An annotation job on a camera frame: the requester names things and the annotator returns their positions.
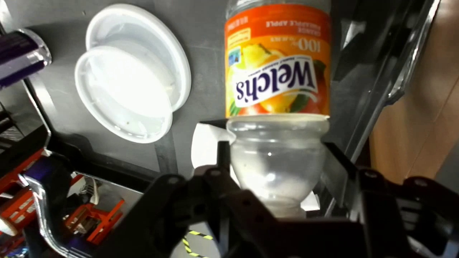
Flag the clear plastic round container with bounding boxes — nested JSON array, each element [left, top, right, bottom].
[[74, 46, 176, 145]]

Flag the yellow black braided cable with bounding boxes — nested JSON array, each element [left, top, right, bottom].
[[181, 230, 216, 258]]

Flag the purple soap pump bottle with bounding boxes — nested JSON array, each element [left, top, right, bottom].
[[0, 28, 54, 89]]

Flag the juice bottle with orange label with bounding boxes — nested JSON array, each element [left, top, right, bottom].
[[223, 0, 335, 220]]

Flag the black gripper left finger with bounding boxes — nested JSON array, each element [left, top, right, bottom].
[[216, 141, 242, 194]]

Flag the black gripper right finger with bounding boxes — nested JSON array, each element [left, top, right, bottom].
[[321, 142, 368, 195]]

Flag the clear plastic lid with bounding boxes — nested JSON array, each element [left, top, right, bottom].
[[85, 3, 194, 115]]

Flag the silver foil bags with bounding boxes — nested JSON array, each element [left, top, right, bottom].
[[0, 148, 146, 258]]

